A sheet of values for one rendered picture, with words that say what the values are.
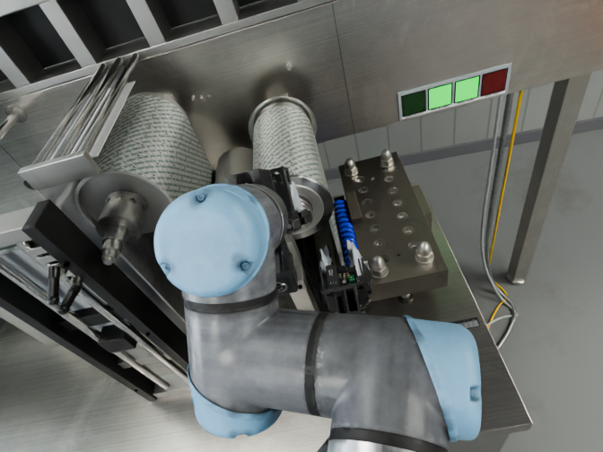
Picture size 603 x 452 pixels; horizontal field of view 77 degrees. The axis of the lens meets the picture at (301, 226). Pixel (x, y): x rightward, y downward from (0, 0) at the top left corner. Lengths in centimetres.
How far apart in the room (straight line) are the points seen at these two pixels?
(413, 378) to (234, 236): 14
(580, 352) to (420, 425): 171
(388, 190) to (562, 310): 125
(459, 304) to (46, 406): 99
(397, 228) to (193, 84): 54
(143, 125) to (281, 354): 53
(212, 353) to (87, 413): 80
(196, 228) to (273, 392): 13
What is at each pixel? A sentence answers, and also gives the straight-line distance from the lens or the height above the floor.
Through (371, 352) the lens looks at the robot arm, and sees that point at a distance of 26.
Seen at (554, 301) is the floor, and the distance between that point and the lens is 204.
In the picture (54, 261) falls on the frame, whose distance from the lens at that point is 60.
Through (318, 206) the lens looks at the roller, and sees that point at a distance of 63.
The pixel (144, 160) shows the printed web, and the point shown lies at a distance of 65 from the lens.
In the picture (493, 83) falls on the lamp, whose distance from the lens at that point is 101.
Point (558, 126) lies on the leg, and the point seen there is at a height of 88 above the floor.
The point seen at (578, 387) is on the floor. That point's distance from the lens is 188.
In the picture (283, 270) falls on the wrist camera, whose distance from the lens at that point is 46.
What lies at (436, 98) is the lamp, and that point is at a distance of 97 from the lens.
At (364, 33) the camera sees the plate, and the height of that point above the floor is 137.
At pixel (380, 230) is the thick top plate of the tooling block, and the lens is 87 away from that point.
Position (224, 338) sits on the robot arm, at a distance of 29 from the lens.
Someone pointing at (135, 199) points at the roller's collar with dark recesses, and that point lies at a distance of 65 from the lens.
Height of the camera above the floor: 168
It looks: 45 degrees down
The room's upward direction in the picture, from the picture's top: 20 degrees counter-clockwise
